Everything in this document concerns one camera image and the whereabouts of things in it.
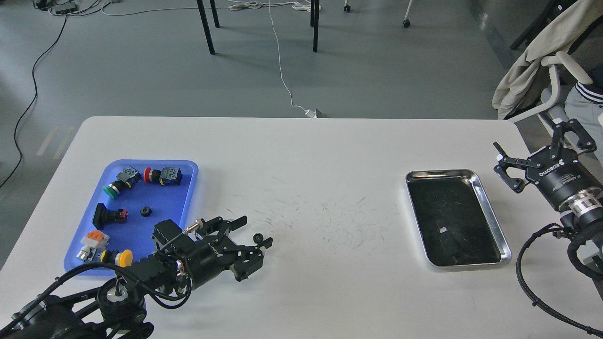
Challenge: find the orange grey connector block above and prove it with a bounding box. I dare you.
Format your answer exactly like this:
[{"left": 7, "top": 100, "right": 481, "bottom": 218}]
[{"left": 76, "top": 229, "right": 110, "bottom": 262}]

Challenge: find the black table leg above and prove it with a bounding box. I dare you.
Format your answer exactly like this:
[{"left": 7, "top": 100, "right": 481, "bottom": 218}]
[
  {"left": 196, "top": 0, "right": 220, "bottom": 55},
  {"left": 310, "top": 0, "right": 320, "bottom": 52}
]

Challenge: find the red emergency stop button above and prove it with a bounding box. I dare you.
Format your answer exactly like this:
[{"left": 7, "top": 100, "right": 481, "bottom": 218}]
[{"left": 142, "top": 167, "right": 182, "bottom": 186}]

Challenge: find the black table leg right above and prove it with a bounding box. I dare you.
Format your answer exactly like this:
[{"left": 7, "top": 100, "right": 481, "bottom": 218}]
[{"left": 310, "top": 0, "right": 320, "bottom": 52}]

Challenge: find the white floor cable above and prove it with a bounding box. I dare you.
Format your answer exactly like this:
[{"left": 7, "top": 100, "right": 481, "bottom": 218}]
[{"left": 101, "top": 0, "right": 323, "bottom": 113}]

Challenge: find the yellow push button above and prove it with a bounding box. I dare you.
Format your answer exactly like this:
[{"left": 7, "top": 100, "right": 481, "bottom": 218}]
[{"left": 99, "top": 250, "right": 134, "bottom": 268}]

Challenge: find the shiny metal tray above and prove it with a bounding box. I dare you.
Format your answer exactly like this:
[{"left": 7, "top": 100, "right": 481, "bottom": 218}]
[{"left": 405, "top": 169, "right": 512, "bottom": 270}]

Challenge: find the white chair with jacket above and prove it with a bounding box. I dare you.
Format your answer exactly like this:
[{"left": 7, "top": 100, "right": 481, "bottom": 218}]
[{"left": 497, "top": 51, "right": 588, "bottom": 147}]

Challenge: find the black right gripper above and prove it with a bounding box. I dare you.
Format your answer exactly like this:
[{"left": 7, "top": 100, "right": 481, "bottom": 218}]
[{"left": 493, "top": 118, "right": 603, "bottom": 211}]

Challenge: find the green push button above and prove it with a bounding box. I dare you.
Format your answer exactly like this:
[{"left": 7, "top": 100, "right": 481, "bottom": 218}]
[{"left": 103, "top": 166, "right": 142, "bottom": 199}]

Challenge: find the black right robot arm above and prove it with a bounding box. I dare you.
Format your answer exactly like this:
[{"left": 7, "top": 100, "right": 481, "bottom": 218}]
[{"left": 493, "top": 119, "right": 603, "bottom": 337}]

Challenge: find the black floor cable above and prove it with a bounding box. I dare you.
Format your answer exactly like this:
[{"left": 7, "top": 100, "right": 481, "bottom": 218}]
[{"left": 0, "top": 14, "right": 69, "bottom": 188}]

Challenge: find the black table leg left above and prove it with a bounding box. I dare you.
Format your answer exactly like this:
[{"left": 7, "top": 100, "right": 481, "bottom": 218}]
[{"left": 196, "top": 0, "right": 220, "bottom": 55}]

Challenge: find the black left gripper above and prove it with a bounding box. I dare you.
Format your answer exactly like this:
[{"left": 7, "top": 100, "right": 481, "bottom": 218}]
[{"left": 187, "top": 215, "right": 273, "bottom": 290}]

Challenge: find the black red switch part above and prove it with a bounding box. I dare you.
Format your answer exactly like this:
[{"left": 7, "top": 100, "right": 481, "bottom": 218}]
[{"left": 92, "top": 202, "right": 128, "bottom": 230}]

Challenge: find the black power strip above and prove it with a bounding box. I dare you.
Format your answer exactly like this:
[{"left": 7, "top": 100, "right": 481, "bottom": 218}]
[{"left": 48, "top": 0, "right": 78, "bottom": 16}]

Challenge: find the seated person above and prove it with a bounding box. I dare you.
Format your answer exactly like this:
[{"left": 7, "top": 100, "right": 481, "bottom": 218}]
[{"left": 564, "top": 64, "right": 603, "bottom": 163}]

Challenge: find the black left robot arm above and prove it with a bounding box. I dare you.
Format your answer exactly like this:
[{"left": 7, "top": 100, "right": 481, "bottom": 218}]
[{"left": 1, "top": 216, "right": 273, "bottom": 339}]

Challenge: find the beige jacket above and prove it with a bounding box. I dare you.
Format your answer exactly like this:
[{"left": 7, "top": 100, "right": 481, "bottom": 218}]
[{"left": 492, "top": 0, "right": 603, "bottom": 120}]

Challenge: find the blue plastic tray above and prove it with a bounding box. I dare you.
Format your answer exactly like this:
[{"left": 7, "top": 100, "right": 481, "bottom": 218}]
[{"left": 63, "top": 159, "right": 198, "bottom": 271}]

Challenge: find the white power adapter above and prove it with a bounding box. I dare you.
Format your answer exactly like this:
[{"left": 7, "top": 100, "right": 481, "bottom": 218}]
[{"left": 304, "top": 109, "right": 326, "bottom": 119}]

